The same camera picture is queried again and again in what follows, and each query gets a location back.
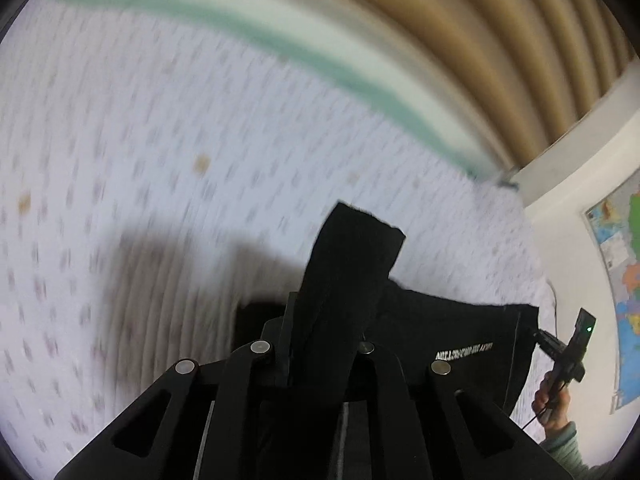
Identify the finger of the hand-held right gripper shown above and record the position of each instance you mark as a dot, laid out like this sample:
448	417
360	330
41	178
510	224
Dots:
547	342

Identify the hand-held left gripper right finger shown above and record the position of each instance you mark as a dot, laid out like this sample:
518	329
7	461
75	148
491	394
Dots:
380	385

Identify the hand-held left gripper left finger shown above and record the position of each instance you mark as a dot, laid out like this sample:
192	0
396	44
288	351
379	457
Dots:
270	360

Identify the black jacket with grey piping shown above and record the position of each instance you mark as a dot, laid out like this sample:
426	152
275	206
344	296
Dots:
350	270

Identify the person's right forearm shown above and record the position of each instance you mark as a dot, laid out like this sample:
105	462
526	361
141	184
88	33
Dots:
570	452

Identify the person's right hand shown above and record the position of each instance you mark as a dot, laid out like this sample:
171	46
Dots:
560	410

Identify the white floral bedspread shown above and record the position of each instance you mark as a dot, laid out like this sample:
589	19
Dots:
125	135

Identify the striped wooden headboard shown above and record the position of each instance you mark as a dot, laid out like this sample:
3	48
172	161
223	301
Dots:
500	35

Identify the green bed sheet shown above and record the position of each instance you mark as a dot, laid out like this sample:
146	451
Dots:
280	35

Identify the wall map poster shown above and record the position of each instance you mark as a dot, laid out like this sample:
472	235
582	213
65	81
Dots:
622	270

